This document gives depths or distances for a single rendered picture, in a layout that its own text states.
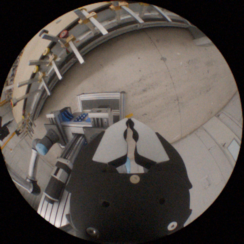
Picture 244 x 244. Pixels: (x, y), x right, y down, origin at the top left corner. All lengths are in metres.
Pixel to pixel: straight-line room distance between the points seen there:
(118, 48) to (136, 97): 0.97
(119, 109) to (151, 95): 0.66
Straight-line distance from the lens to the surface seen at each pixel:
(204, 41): 2.34
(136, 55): 1.52
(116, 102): 1.27
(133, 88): 1.44
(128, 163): 0.41
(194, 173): 2.15
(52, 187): 0.58
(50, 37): 0.74
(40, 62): 0.89
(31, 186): 0.79
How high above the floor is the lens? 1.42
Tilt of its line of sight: 59 degrees down
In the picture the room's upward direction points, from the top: 174 degrees counter-clockwise
